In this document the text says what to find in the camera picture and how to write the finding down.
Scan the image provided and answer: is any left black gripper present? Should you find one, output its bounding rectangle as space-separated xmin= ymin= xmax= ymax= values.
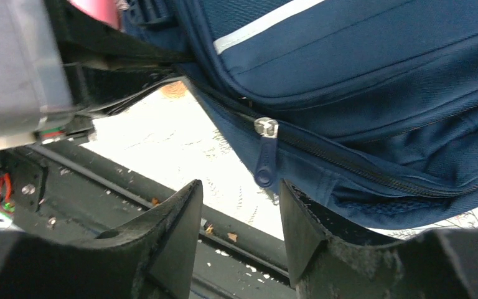
xmin=43 ymin=1 xmax=193 ymax=143

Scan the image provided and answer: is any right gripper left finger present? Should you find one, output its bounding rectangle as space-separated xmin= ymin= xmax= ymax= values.
xmin=0 ymin=179 xmax=203 ymax=298

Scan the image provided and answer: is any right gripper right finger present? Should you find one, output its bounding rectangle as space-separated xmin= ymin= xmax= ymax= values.
xmin=279 ymin=181 xmax=478 ymax=298

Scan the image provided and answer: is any navy blue student backpack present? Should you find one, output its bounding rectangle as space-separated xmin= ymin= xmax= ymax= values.
xmin=123 ymin=1 xmax=478 ymax=229

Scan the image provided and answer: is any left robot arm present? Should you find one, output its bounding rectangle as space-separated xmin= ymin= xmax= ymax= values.
xmin=0 ymin=1 xmax=192 ymax=151

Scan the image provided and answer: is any pink topped pen tube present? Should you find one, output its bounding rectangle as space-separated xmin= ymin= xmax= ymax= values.
xmin=70 ymin=0 xmax=120 ymax=30

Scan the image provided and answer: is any floral table cloth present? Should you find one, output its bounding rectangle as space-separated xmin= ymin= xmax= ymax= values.
xmin=86 ymin=82 xmax=478 ymax=239

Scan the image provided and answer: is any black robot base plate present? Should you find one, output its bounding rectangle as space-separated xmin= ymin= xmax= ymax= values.
xmin=0 ymin=142 xmax=295 ymax=298

